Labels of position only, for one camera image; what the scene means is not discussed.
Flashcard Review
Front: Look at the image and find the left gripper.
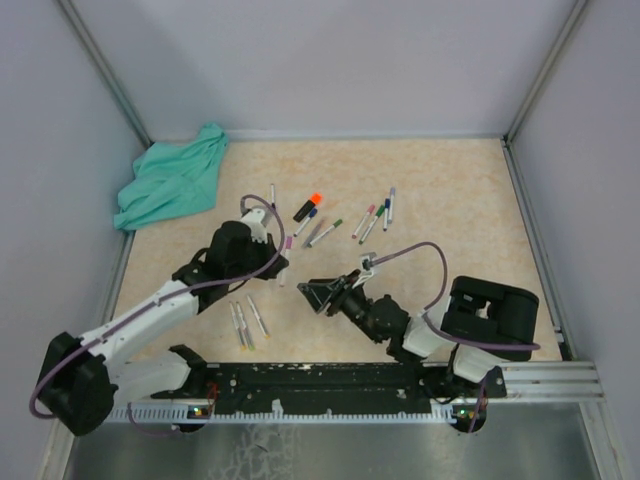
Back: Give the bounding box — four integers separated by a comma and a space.
228, 230, 288, 282

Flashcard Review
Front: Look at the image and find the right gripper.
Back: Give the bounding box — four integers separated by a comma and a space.
299, 267, 383, 343

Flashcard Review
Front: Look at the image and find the pink cap pen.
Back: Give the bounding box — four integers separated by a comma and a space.
351, 204, 376, 239
278, 235, 293, 287

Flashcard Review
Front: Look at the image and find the light green cap pen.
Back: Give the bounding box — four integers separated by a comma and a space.
235, 302, 255, 351

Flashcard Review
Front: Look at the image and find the yellow cap marker pen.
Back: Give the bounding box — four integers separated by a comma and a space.
246, 294, 270, 339

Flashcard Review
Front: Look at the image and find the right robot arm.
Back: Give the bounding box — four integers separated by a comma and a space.
297, 270, 540, 396

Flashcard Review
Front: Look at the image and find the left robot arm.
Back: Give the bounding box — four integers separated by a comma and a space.
29, 221, 289, 436

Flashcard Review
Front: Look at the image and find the purple cap pen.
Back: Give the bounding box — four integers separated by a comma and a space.
302, 217, 326, 249

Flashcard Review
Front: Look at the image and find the dark green cap pen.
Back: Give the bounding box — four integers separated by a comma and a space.
308, 219, 343, 248

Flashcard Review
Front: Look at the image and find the blue cap pen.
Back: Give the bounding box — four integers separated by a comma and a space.
383, 198, 391, 232
293, 208, 318, 237

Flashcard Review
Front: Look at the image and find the green cap pen right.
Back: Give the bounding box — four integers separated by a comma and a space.
358, 204, 385, 245

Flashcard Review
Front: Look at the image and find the blue cap pen right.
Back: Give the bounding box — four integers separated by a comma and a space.
383, 198, 391, 232

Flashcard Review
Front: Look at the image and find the lilac cap pen right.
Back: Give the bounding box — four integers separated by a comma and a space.
387, 186, 396, 224

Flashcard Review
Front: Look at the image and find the small black marker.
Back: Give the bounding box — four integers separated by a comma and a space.
270, 183, 276, 209

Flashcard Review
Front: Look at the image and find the black orange highlighter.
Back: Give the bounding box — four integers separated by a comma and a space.
293, 192, 323, 223

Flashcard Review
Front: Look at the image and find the teal cloth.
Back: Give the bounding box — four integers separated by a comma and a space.
113, 123, 229, 231

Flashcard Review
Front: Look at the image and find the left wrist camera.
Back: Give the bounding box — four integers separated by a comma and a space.
240, 208, 268, 244

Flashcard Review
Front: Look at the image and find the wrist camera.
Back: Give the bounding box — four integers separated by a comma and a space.
240, 208, 268, 244
359, 252, 376, 282

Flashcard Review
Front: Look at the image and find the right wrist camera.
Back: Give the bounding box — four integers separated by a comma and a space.
359, 252, 376, 282

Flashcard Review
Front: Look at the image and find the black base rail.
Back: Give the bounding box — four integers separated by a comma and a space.
151, 363, 480, 416

